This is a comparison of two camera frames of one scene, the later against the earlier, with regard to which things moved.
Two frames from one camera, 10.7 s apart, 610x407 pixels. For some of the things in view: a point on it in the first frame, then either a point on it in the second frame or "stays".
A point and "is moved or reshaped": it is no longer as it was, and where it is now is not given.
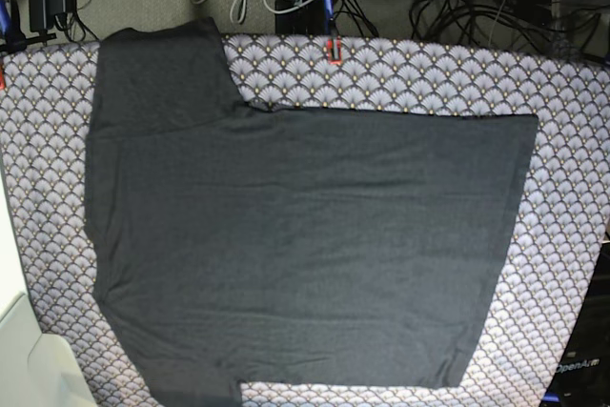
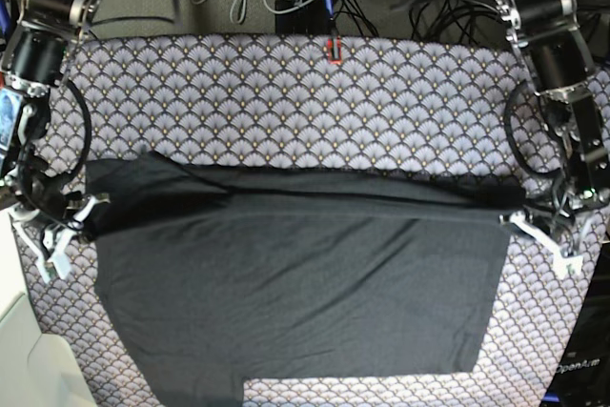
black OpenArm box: (582, 377) stays
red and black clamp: (335, 50) stays
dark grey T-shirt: (239, 244) is moved or reshaped
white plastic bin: (36, 369) stays
